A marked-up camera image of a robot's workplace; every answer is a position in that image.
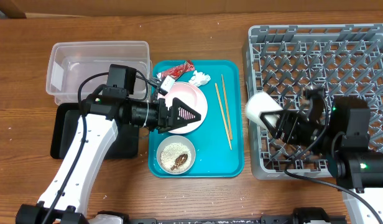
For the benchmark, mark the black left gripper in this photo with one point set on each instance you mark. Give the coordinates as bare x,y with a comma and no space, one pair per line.
173,119

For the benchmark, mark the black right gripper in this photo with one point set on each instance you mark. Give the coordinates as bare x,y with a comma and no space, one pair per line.
293,117

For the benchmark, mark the white cup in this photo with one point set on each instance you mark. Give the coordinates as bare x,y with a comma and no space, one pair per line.
259,103

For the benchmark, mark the grey small bowl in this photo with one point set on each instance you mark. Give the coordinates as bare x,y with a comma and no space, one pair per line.
173,139

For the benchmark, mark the white rice pile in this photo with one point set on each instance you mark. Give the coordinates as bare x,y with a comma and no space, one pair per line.
169,155

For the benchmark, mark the white tissue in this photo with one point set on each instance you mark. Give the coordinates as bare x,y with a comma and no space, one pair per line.
199,78

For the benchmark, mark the red snack wrapper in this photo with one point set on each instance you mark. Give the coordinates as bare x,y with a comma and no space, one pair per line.
177,71

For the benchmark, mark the brown food scrap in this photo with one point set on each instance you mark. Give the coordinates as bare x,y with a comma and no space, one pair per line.
180,160

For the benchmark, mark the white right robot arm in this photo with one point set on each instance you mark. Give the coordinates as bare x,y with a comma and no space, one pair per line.
343,140

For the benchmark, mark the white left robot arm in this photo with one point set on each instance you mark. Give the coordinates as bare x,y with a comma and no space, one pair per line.
102,115

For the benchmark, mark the grey dishwasher rack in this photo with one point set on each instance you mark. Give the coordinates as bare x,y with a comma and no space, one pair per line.
346,59

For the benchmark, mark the pink plate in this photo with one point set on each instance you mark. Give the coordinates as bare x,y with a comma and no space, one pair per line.
193,97

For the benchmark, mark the left wooden chopstick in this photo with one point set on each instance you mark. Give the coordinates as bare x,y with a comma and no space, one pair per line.
223,116

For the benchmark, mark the wooden chopstick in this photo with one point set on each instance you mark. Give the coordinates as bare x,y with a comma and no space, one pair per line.
227,108
223,116

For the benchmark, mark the teal plastic tray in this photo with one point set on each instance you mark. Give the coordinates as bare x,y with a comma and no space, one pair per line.
213,155

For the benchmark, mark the right wooden chopstick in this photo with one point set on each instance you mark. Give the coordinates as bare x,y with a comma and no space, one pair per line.
227,108

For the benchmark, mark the black plastic tray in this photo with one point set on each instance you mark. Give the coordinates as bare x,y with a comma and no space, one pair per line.
124,147

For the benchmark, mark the clear plastic bin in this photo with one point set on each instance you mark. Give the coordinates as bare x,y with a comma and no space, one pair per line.
71,63

